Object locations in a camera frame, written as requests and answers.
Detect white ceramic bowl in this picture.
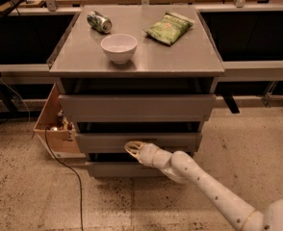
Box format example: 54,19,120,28
100,34,138,64

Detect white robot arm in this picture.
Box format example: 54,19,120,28
125,141,283,231

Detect wooden box on floor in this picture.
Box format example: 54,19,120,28
34,85,85,159

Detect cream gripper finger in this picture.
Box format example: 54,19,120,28
125,141,144,150
125,144,141,159

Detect grey drawer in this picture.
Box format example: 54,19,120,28
87,162,163,178
76,133,202,153
59,94,215,122

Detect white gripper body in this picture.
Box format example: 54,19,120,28
138,143,172,169

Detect green chip bag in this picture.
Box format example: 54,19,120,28
145,12,194,46

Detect grey metal rail frame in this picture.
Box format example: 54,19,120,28
0,6,283,84

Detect grey drawer cabinet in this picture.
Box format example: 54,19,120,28
50,5,224,178

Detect grey bottom drawer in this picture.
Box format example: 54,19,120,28
87,162,163,178

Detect grey top drawer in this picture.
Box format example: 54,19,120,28
59,94,215,122

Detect green soda can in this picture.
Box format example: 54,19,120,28
87,11,113,34

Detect black floor cable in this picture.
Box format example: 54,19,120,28
44,126,85,231

